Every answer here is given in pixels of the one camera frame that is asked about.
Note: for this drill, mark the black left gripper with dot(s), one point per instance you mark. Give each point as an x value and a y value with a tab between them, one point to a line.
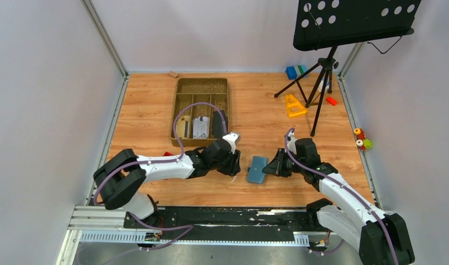
234	167

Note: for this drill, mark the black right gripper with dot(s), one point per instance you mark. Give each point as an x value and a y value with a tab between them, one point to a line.
275	167

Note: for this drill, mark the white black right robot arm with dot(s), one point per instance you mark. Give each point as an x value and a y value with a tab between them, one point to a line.
378	237

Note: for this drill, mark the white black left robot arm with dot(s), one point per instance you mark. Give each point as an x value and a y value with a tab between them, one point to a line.
118	181

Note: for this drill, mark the white card in tray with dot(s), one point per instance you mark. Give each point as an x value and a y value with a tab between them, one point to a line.
200	128

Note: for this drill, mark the tan cards in tray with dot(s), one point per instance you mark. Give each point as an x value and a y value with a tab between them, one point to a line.
183	126

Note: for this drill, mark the black wallet in tray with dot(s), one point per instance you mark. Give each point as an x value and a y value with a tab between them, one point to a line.
219	124

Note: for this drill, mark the woven compartment tray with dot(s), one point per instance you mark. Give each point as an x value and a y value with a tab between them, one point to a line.
200	97

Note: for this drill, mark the yellow triangular toy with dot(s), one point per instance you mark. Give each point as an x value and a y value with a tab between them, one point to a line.
294	107

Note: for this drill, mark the red block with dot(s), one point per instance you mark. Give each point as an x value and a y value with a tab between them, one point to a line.
332	101

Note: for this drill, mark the colourful toy stack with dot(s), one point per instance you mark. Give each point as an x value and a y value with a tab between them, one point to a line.
362	142

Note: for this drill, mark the blue green block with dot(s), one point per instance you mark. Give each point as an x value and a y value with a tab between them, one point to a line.
293	72

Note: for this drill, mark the small cardboard scrap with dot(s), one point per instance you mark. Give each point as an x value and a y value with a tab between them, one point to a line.
173	74

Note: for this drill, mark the black music stand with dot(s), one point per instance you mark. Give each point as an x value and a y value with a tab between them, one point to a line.
330	24

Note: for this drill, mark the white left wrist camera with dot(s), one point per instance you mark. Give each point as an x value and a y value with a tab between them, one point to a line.
233	139

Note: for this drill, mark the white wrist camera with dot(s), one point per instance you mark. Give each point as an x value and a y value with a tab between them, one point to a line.
290	142
233	139

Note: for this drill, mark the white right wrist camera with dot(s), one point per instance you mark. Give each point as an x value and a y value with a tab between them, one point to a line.
290	142

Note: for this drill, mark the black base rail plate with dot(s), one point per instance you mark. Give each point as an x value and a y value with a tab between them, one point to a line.
213	223

